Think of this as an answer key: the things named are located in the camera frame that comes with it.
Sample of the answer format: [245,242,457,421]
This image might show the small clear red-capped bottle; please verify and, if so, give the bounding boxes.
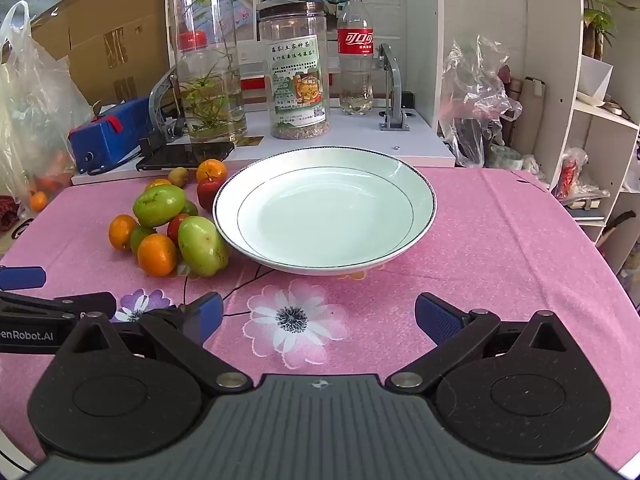
[175,31,211,131]

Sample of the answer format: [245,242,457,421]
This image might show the cardboard box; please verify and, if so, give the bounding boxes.
[30,0,176,106]

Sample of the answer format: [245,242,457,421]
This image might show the large green fruit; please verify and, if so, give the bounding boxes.
[177,216,231,277]
[132,185,187,228]

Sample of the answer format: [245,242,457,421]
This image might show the white plate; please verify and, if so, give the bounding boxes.
[212,146,437,276]

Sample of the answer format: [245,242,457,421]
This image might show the crumpled clear plastic bag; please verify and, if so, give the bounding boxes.
[440,35,523,168]

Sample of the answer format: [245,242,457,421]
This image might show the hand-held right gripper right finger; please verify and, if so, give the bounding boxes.
[386,291,593,394]

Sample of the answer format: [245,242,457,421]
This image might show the glass vase with water plant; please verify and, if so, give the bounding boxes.
[166,0,248,143]

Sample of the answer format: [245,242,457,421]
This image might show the red-label soda bottle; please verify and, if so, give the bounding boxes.
[336,0,376,116]

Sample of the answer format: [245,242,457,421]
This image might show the white shelf unit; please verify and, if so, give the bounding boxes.
[405,0,640,276]

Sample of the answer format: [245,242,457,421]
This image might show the large clear plastic bag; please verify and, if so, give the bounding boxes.
[0,0,96,221]

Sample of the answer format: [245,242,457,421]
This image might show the dark red mesh bag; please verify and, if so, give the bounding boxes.
[0,195,21,233]

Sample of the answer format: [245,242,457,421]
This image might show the red snack packet bag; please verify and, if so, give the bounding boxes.
[552,147,611,201]

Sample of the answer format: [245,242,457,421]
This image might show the white paper box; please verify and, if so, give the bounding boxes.
[577,55,613,106]

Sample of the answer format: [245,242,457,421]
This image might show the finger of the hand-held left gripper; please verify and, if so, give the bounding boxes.
[0,291,118,319]
[0,266,47,291]

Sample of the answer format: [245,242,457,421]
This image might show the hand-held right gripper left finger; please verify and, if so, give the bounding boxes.
[50,291,254,397]

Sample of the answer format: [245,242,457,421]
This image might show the red apple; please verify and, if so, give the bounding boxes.
[196,176,226,212]

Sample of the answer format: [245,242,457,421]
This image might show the green potted plant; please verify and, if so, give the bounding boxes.
[580,0,640,61]

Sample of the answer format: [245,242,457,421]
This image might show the printed bedding package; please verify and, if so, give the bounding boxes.
[227,0,266,96]

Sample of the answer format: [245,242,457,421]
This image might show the black smartphone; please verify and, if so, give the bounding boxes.
[135,141,236,171]

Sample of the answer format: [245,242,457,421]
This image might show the blue power box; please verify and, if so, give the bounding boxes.
[68,98,153,176]

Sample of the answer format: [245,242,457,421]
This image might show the small red fruit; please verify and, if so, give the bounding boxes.
[166,213,191,246]

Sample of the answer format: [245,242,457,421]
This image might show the pink foam mat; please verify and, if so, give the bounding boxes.
[0,165,640,461]

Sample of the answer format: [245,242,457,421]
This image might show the white board platform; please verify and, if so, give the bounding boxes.
[71,107,456,187]

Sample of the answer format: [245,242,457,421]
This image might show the clear labelled plastic jar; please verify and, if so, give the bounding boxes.
[256,1,332,140]

